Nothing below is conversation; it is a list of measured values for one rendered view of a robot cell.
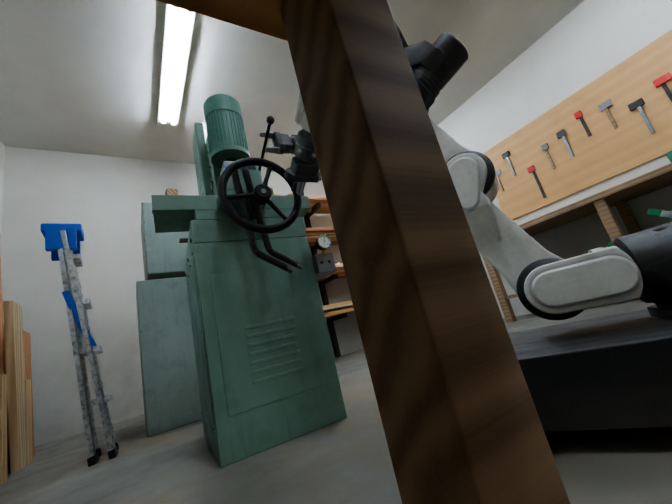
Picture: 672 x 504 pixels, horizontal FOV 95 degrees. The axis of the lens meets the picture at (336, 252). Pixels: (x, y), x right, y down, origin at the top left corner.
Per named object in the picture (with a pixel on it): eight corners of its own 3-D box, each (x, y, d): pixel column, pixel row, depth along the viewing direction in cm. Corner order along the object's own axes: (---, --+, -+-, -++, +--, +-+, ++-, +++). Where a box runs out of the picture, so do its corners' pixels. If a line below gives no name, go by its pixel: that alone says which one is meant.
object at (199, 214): (196, 219, 111) (194, 209, 112) (192, 240, 129) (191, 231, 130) (298, 216, 131) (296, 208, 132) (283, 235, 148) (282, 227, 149)
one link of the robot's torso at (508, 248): (595, 298, 80) (484, 163, 97) (613, 302, 63) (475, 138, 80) (535, 325, 86) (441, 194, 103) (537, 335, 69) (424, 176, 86)
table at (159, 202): (149, 197, 98) (148, 180, 99) (154, 233, 123) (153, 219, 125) (320, 197, 127) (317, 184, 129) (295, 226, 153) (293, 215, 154)
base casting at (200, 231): (191, 243, 108) (188, 219, 110) (185, 283, 156) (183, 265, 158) (308, 236, 130) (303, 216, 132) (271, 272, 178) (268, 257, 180)
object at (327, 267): (319, 272, 122) (315, 253, 124) (308, 280, 133) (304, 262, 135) (337, 270, 127) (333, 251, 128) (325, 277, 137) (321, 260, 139)
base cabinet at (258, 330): (218, 470, 90) (190, 243, 107) (202, 436, 138) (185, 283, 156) (348, 416, 112) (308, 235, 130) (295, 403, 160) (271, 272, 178)
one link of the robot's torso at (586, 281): (628, 297, 76) (604, 247, 79) (656, 301, 59) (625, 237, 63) (535, 316, 86) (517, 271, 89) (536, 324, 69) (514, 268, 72)
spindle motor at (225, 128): (213, 148, 132) (204, 89, 140) (209, 170, 147) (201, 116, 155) (254, 151, 141) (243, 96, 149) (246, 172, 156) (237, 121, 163)
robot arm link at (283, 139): (274, 125, 139) (299, 128, 145) (270, 143, 146) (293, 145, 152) (281, 143, 133) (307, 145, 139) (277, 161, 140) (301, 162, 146)
